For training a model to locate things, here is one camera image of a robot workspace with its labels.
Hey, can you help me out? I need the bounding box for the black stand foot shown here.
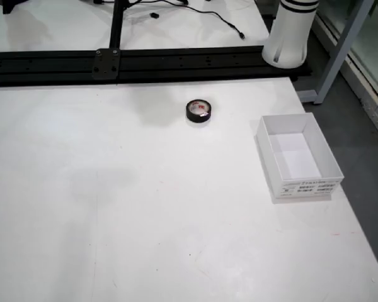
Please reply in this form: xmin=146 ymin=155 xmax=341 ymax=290
xmin=0 ymin=0 xmax=28 ymax=15

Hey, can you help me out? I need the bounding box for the white cardboard bin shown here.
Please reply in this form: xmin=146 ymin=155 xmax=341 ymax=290
xmin=255 ymin=113 xmax=345 ymax=204

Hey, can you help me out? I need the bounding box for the grey window track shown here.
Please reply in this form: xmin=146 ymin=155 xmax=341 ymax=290
xmin=313 ymin=12 xmax=378 ymax=144

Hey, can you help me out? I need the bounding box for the black cable with plug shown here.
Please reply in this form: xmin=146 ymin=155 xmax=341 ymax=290
xmin=125 ymin=0 xmax=247 ymax=41

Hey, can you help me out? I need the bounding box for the black aluminium rail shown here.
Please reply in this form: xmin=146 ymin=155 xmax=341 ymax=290
xmin=0 ymin=45 xmax=313 ymax=88

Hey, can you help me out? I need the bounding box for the black upright post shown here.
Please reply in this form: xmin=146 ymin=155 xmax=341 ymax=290
xmin=108 ymin=0 xmax=129 ymax=51

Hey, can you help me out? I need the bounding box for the black mounting plate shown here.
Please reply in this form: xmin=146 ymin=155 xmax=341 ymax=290
xmin=92 ymin=48 xmax=121 ymax=81

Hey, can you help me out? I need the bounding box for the black electrical tape roll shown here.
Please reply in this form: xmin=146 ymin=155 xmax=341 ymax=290
xmin=185 ymin=99 xmax=212 ymax=123

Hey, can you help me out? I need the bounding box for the grey metal frame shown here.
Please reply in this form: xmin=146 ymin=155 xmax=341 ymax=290
xmin=297 ymin=0 xmax=377 ymax=105

